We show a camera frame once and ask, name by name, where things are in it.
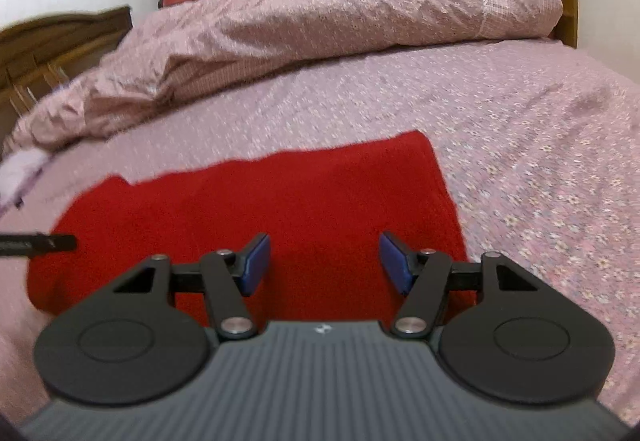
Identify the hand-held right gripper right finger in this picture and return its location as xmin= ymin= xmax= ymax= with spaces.
xmin=378 ymin=231 xmax=539 ymax=339

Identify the pink floral bed sheet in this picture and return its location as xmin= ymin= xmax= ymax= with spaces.
xmin=0 ymin=38 xmax=640 ymax=428

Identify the light purple pillow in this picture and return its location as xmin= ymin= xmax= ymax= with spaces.
xmin=0 ymin=148 xmax=53 ymax=209

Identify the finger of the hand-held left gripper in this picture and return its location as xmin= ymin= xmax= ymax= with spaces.
xmin=0 ymin=233 xmax=79 ymax=258

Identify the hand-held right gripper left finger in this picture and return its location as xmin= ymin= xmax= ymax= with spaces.
xmin=112 ymin=232 xmax=272 ymax=339

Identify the red knitted sweater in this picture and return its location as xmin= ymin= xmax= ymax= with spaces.
xmin=25 ymin=130 xmax=477 ymax=330

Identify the brown wooden wardrobe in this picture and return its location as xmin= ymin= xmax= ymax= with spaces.
xmin=0 ymin=6 xmax=134 ymax=149

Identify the pink crinkled duvet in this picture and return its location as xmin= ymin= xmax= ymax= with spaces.
xmin=10 ymin=0 xmax=565 ymax=153

